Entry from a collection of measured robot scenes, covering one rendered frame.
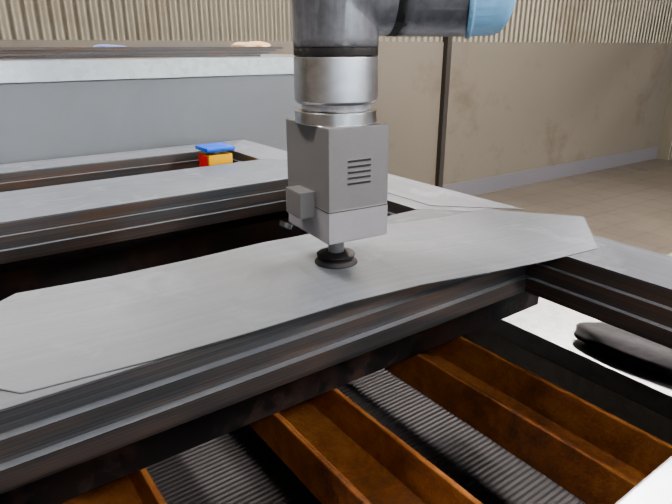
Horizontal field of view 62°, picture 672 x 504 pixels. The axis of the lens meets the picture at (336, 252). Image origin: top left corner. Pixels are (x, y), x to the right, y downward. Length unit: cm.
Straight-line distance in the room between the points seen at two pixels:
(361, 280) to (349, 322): 4
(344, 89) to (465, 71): 371
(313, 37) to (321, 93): 4
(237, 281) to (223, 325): 8
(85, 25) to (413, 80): 199
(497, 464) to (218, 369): 49
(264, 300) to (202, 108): 93
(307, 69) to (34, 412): 33
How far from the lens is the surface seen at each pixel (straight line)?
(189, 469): 82
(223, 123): 140
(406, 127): 386
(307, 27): 50
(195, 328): 46
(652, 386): 82
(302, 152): 53
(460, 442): 86
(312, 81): 50
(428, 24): 52
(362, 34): 50
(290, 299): 49
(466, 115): 425
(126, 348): 45
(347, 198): 50
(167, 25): 305
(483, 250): 63
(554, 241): 69
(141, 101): 133
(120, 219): 85
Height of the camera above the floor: 108
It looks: 20 degrees down
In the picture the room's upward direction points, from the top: straight up
